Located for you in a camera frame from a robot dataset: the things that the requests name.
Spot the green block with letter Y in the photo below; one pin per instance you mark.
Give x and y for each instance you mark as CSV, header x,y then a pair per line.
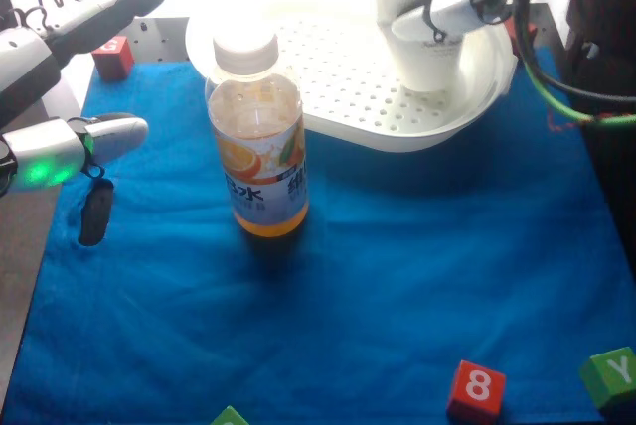
x,y
613,375

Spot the red block with letter G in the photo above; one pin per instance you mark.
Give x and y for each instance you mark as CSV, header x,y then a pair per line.
x,y
115,60

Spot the white paper cup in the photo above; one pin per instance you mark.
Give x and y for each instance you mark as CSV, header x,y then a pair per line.
x,y
429,65

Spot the white perforated tray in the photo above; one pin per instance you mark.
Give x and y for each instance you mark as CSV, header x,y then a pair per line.
x,y
358,97

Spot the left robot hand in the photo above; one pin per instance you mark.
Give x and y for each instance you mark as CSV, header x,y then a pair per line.
x,y
25,62

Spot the blue cloth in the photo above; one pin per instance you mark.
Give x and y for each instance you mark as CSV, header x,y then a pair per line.
x,y
318,296

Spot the orange juice bottle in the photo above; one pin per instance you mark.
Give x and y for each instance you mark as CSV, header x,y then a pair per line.
x,y
263,157

